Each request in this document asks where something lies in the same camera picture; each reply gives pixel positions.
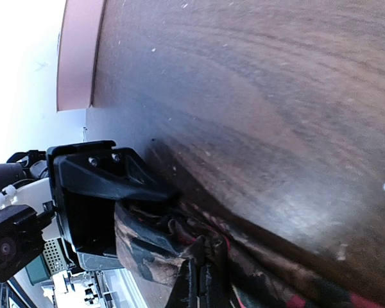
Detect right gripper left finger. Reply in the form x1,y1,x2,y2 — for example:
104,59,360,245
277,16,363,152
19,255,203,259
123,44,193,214
173,259,198,307

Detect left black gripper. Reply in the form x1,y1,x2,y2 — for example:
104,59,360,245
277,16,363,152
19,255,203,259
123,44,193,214
46,141,178,270

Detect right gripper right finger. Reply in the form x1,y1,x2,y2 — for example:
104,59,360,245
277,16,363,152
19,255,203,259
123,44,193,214
198,261,232,308

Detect dark red patterned tie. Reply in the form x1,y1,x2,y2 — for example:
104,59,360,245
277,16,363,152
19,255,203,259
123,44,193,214
114,201,375,307

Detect perforated metal box outside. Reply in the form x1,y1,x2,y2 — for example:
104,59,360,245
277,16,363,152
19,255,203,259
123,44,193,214
42,239,67,275

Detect green plastic bin outside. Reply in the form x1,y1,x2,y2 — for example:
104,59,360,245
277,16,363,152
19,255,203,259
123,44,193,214
25,254,51,286

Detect pink divided plastic box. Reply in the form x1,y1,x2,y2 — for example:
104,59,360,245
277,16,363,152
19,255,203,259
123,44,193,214
56,0,106,112

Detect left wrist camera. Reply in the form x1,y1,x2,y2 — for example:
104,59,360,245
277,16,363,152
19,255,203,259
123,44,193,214
0,178,60,283

